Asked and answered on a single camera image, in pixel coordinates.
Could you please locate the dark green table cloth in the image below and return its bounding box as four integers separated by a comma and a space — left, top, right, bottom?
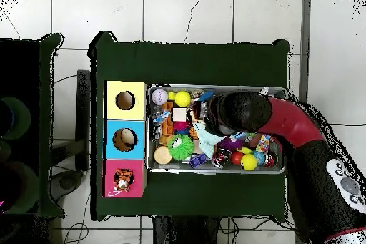
88, 31, 291, 221
0, 33, 65, 218

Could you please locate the tan round disc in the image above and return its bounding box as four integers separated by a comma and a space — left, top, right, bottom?
153, 145, 173, 165

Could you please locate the white baseball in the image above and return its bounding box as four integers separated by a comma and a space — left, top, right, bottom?
150, 88, 169, 106

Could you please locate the wooden box with three holes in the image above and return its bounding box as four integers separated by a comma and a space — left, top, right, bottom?
102, 79, 148, 198

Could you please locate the smooth yellow ball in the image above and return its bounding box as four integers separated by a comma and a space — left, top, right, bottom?
240, 153, 259, 171

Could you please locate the yellow tennis ball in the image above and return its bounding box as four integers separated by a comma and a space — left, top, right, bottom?
174, 90, 192, 107

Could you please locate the blue plastic compartment tray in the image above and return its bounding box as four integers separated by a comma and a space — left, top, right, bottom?
188, 153, 209, 169

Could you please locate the shallow silver mesh bin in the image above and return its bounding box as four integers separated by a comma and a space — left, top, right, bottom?
145, 83, 288, 175

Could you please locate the orange striped tiger plush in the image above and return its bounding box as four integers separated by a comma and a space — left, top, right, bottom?
107, 167, 134, 197

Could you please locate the green spiky toy with eyes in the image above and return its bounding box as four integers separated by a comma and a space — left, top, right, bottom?
167, 134, 195, 161

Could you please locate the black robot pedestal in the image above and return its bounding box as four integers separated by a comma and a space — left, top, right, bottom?
152, 216, 221, 244

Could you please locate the mint green cloth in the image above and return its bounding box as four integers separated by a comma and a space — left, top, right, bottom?
192, 122, 227, 159

